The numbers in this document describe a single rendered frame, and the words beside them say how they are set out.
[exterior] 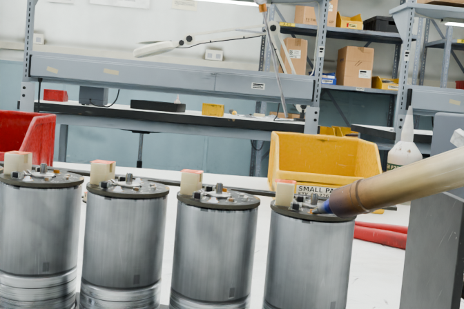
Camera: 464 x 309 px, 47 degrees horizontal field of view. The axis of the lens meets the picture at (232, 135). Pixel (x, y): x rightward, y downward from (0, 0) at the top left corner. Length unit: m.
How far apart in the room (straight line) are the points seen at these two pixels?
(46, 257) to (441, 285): 0.13
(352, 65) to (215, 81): 2.06
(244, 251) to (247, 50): 4.47
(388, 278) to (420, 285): 0.11
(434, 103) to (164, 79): 1.27
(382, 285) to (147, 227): 0.17
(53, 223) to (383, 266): 0.22
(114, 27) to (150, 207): 4.52
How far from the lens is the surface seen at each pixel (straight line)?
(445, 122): 0.61
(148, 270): 0.16
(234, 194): 0.17
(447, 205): 0.19
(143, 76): 2.47
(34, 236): 0.17
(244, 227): 0.15
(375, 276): 0.32
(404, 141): 0.57
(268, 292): 0.16
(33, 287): 0.17
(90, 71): 2.50
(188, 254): 0.15
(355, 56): 4.36
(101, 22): 4.69
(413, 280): 0.22
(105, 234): 0.16
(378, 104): 4.84
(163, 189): 0.16
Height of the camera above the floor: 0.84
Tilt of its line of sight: 4 degrees down
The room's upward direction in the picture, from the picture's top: 5 degrees clockwise
